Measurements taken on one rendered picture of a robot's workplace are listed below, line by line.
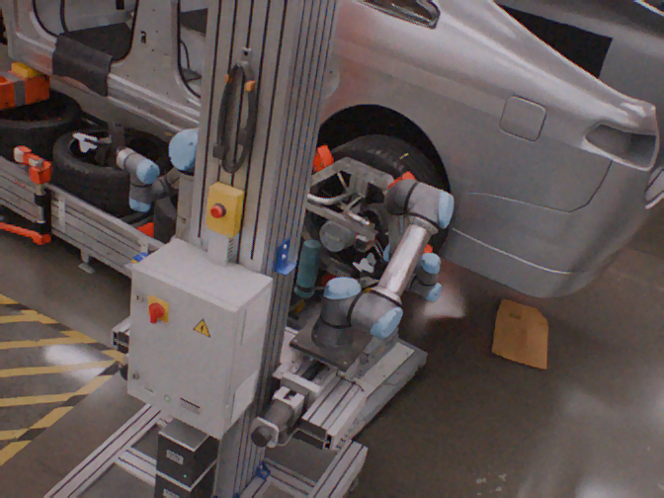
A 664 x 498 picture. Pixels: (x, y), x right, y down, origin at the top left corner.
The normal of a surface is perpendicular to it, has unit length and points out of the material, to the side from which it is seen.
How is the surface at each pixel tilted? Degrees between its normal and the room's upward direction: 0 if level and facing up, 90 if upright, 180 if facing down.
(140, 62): 92
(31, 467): 0
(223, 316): 90
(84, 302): 0
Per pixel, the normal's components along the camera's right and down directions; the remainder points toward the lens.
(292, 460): 0.16, -0.85
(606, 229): 0.28, 0.54
